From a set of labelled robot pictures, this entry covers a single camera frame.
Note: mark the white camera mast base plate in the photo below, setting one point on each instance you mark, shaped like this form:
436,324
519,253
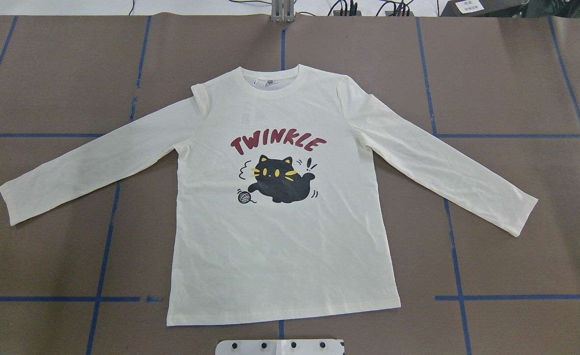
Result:
281,347

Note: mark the cream long-sleeve cat shirt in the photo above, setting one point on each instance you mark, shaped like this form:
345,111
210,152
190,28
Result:
277,208

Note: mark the dark box with label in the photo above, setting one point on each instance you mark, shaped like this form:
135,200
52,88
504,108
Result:
484,8

